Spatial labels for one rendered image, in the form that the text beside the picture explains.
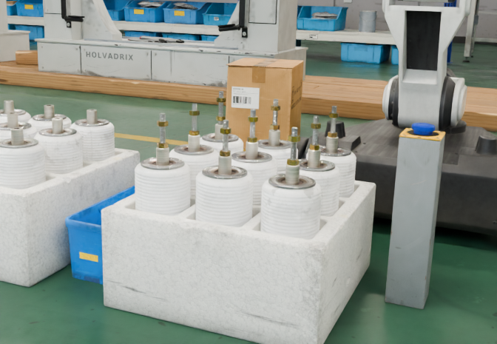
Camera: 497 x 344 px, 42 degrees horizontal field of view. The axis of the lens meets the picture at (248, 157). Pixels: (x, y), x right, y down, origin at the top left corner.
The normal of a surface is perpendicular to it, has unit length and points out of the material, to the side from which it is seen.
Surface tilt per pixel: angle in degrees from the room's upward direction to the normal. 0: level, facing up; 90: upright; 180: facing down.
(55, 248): 90
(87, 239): 92
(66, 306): 0
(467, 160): 45
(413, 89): 119
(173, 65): 90
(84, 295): 0
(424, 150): 90
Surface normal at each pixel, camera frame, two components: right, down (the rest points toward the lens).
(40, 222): 0.92, 0.12
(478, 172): -0.25, -0.52
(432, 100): -0.37, 0.48
